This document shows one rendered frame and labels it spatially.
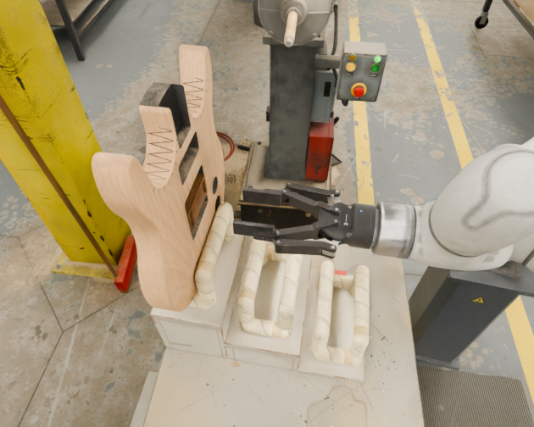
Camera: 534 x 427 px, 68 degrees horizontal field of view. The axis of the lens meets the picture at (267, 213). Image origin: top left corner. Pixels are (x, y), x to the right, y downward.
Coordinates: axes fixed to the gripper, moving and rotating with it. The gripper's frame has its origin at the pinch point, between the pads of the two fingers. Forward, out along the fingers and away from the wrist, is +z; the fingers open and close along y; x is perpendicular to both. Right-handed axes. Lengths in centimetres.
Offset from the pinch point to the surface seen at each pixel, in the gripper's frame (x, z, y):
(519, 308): -131, -120, 69
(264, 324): -25.2, -3.1, -8.6
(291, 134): -71, 5, 113
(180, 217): 4.2, 10.5, -6.6
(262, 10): -6, 16, 97
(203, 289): -13.5, 8.4, -9.1
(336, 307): -36.8, -19.1, 3.8
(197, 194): 2.0, 10.3, 0.6
